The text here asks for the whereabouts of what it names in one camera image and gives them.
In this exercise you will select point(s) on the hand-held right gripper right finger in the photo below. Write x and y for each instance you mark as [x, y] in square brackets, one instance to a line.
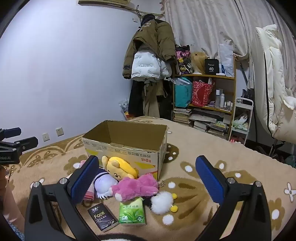
[209, 180]

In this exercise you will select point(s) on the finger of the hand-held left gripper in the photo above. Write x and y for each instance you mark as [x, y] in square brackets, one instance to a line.
[11, 132]
[25, 142]

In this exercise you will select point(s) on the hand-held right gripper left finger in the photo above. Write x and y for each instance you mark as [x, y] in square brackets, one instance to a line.
[85, 179]

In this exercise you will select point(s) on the white purple plush doll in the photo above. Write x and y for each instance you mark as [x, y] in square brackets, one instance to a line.
[104, 183]

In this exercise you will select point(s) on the yellow plush toy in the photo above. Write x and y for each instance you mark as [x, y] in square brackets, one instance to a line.
[120, 167]

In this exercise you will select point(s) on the black tissue pack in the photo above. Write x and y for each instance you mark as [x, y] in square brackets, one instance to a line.
[103, 216]

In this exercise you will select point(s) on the cardboard box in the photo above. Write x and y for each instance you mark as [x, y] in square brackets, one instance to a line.
[120, 150]

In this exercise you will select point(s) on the pink plush bear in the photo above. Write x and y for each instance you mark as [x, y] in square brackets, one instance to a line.
[136, 185]

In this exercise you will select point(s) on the green tissue pack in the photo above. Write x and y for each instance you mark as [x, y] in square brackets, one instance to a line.
[131, 212]

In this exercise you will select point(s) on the person's left forearm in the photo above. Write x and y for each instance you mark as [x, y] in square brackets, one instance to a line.
[10, 204]

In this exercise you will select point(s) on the pile of books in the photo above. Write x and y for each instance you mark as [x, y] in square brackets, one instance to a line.
[182, 115]

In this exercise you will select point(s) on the row of cosmetic bottles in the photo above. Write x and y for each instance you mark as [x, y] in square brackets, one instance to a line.
[217, 99]

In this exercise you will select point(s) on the red patterned bag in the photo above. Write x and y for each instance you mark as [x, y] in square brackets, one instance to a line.
[201, 93]

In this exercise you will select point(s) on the white trolley cart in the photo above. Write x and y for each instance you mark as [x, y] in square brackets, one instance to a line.
[242, 100]

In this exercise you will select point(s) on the teal bag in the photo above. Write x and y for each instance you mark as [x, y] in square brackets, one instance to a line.
[182, 95]

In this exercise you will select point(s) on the black coat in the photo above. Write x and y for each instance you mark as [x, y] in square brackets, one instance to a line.
[135, 97]

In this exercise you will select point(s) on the khaki coat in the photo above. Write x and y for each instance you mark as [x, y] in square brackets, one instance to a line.
[150, 99]

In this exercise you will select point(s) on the clear plastic bag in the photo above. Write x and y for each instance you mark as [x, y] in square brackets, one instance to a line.
[179, 81]

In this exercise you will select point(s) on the wooden shelf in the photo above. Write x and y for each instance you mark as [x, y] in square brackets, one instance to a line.
[203, 75]

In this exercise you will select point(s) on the black box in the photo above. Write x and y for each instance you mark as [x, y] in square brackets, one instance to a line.
[211, 67]

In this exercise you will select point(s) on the white plastic bag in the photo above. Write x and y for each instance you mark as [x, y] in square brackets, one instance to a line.
[225, 60]

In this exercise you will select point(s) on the colourful printed bag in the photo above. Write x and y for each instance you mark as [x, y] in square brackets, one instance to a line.
[182, 60]

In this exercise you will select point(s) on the white puffer jacket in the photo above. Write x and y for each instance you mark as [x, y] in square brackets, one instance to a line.
[143, 64]

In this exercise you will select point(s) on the brown padded jacket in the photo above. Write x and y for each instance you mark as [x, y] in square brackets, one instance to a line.
[157, 34]

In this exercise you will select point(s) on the pale patterned curtain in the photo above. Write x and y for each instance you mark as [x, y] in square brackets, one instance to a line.
[208, 23]

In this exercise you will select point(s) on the white wall socket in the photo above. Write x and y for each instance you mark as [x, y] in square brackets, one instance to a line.
[46, 137]
[60, 131]

